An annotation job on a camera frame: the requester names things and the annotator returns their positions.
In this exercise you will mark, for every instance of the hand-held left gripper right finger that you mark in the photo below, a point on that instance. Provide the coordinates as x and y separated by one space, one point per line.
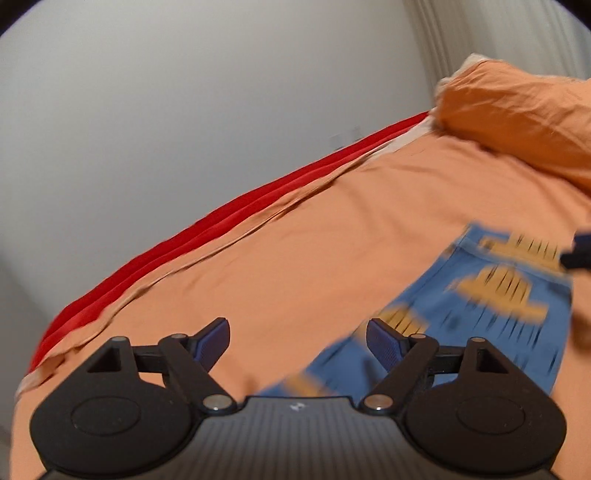
382 344

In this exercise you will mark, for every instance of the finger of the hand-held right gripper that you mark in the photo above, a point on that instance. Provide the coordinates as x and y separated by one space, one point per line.
578 258

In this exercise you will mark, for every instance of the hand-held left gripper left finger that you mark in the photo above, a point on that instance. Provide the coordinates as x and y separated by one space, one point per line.
213 342

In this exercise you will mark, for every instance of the blue pants with yellow print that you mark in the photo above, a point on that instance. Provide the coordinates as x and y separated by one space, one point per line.
485 332

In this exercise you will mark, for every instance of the red bed sheet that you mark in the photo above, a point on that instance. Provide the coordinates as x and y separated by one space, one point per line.
184 233

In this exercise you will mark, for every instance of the orange duvet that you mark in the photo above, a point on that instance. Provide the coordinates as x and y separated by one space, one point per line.
300 230

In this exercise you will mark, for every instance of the orange pillow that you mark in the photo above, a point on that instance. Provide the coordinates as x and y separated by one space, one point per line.
508 115

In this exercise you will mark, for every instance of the white curtain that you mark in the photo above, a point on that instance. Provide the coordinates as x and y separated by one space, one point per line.
485 32

